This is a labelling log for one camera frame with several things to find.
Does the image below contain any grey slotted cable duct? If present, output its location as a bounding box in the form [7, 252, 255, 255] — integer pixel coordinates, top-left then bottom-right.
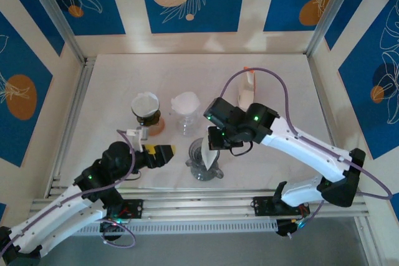
[77, 218, 279, 236]

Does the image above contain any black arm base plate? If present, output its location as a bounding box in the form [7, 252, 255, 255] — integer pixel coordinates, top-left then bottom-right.
[252, 196, 311, 217]
[114, 199, 144, 219]

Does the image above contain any black controller box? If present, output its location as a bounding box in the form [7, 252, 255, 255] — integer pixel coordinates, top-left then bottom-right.
[99, 219, 127, 242]
[276, 217, 306, 239]

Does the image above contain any aluminium frame post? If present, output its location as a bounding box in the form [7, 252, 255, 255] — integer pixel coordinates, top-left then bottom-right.
[304, 0, 365, 58]
[23, 0, 87, 64]

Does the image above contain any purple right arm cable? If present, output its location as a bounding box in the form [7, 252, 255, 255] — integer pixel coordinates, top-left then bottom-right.
[218, 67, 394, 239]

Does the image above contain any aluminium frame rail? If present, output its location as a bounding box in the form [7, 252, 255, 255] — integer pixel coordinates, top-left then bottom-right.
[26, 188, 370, 226]

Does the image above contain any orange filter holder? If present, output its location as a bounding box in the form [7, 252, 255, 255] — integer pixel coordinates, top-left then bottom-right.
[243, 65, 257, 92]

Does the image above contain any aluminium side rail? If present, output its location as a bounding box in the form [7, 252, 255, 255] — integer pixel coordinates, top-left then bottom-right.
[46, 56, 96, 199]
[307, 55, 349, 192]

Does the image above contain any thin black wire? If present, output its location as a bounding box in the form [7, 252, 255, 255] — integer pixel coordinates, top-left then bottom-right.
[124, 169, 142, 183]
[229, 143, 252, 156]

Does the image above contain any clear glass coffee server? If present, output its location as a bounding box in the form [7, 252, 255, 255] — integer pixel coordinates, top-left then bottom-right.
[176, 118, 200, 138]

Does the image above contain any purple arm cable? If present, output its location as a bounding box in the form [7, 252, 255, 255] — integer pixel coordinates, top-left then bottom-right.
[218, 67, 394, 239]
[0, 129, 137, 259]

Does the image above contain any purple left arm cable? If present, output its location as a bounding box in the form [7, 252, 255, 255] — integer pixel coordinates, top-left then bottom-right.
[0, 129, 137, 259]

